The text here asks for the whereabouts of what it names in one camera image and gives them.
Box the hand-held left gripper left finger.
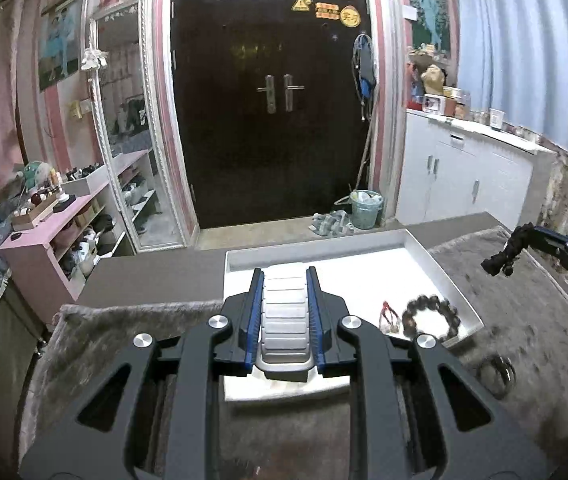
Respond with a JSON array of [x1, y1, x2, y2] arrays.
[[18, 267, 265, 480]]

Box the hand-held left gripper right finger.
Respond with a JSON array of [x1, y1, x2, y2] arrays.
[[306, 266, 557, 480]]

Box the black chunky bead strand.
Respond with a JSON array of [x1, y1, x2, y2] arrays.
[[481, 223, 536, 277]]

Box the white shallow tray box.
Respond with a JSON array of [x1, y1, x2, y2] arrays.
[[224, 228, 485, 403]]

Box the red cord charm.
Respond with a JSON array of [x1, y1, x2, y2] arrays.
[[380, 301, 403, 334]]

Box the large wooden bead bracelet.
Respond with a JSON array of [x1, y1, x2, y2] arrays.
[[401, 296, 462, 343]]

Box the grey slippers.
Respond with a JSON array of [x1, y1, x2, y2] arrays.
[[309, 210, 357, 236]]

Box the white cabinet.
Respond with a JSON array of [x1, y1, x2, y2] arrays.
[[395, 109, 557, 231]]

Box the green bucket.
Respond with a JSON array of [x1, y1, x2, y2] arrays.
[[349, 189, 385, 230]]

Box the dark double door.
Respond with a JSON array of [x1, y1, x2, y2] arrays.
[[171, 0, 379, 228]]

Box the mop stick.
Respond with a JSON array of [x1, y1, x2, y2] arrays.
[[351, 110, 375, 196]]

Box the blue curtain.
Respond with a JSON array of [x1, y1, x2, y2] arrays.
[[456, 0, 568, 156]]

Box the beige figurine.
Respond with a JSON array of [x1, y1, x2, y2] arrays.
[[419, 64, 447, 96]]

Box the white storage box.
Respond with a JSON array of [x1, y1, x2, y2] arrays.
[[61, 165, 109, 198]]

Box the pink shelf unit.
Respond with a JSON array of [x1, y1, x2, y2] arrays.
[[0, 150, 157, 301]]

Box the white framed standing mirror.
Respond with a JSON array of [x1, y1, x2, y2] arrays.
[[88, 0, 187, 253]]

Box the wooden box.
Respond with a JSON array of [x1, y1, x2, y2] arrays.
[[11, 192, 59, 231]]

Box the plush toy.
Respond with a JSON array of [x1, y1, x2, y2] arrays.
[[16, 160, 59, 191]]

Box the white bow ornament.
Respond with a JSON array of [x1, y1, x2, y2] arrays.
[[81, 47, 109, 71]]

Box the black cord bracelet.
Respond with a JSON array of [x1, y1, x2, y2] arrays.
[[478, 355, 517, 399]]

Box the silver door handle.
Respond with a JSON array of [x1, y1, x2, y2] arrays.
[[257, 74, 277, 115], [284, 74, 305, 113]]

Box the green wall poster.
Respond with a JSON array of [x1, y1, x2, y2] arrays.
[[404, 0, 451, 61]]

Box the hanging bags and cords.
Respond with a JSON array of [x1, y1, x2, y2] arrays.
[[353, 32, 379, 121]]

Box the wall poster with figures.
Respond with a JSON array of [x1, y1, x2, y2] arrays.
[[38, 0, 84, 93]]

